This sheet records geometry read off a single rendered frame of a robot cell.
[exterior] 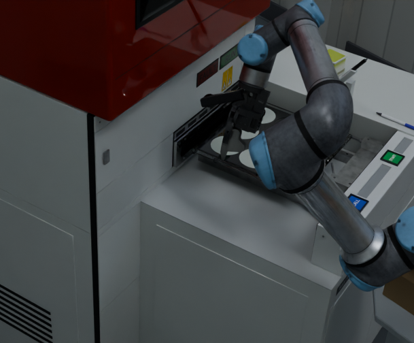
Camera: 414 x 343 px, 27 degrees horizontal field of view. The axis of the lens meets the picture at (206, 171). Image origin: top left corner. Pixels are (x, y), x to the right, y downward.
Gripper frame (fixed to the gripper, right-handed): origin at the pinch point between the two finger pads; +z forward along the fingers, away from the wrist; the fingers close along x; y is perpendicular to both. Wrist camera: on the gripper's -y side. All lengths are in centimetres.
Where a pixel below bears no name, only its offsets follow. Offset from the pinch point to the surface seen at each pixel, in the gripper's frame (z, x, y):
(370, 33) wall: -37, 265, 25
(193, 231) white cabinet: 26.6, 11.5, -2.6
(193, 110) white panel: -3.5, 31.0, -16.3
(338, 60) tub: -29, 65, 19
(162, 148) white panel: 8.0, 19.5, -19.7
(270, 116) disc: -6, 53, 5
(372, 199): 1.2, 13.5, 41.9
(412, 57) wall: -32, 251, 51
